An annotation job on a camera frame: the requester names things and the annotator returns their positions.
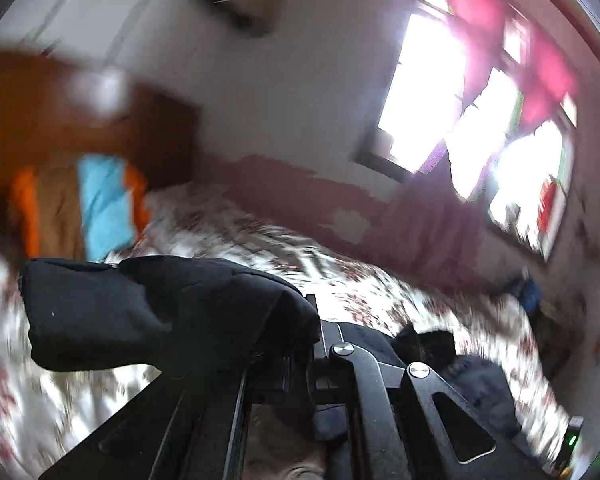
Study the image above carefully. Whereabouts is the red hanging cloth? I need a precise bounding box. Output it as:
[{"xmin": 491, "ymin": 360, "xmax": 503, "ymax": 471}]
[{"xmin": 537, "ymin": 180, "xmax": 564, "ymax": 237}]

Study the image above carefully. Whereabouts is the floral satin bedspread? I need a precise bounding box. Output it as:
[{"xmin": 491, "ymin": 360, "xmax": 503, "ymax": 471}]
[{"xmin": 0, "ymin": 180, "xmax": 572, "ymax": 467}]

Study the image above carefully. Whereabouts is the dark wooden headboard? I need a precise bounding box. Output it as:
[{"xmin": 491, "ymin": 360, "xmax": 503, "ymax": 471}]
[{"xmin": 0, "ymin": 52, "xmax": 202, "ymax": 241}]

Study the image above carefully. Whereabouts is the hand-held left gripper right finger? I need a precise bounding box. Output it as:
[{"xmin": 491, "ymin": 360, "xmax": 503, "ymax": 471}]
[{"xmin": 304, "ymin": 294, "xmax": 547, "ymax": 480}]

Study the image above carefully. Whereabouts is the black padded jacket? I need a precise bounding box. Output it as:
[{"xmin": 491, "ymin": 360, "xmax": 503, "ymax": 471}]
[{"xmin": 19, "ymin": 255, "xmax": 537, "ymax": 461}]

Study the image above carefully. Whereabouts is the pink curtain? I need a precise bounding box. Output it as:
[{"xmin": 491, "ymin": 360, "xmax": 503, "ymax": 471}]
[{"xmin": 375, "ymin": 0, "xmax": 581, "ymax": 292}]

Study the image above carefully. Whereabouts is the orange blue brown folded blanket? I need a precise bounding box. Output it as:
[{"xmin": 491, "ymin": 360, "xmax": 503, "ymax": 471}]
[{"xmin": 9, "ymin": 154, "xmax": 152, "ymax": 264}]

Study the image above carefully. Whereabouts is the window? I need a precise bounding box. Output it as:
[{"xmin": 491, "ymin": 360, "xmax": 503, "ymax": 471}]
[{"xmin": 355, "ymin": 0, "xmax": 579, "ymax": 262}]

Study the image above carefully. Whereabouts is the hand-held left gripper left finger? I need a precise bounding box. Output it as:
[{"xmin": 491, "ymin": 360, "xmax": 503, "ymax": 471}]
[{"xmin": 39, "ymin": 356, "xmax": 295, "ymax": 480}]

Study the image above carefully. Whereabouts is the blue bag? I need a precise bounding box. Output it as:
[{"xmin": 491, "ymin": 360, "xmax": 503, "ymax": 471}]
[{"xmin": 510, "ymin": 277, "xmax": 542, "ymax": 314}]

